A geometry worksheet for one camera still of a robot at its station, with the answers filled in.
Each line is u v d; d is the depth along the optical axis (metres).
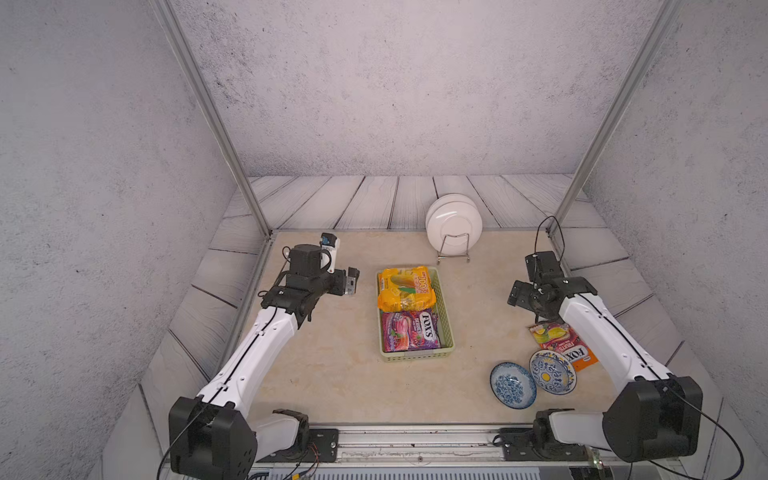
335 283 0.71
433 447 0.74
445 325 0.87
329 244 0.70
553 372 0.84
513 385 0.82
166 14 0.70
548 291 0.59
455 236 1.02
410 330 0.85
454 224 1.03
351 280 0.73
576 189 1.08
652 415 0.40
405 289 0.91
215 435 0.38
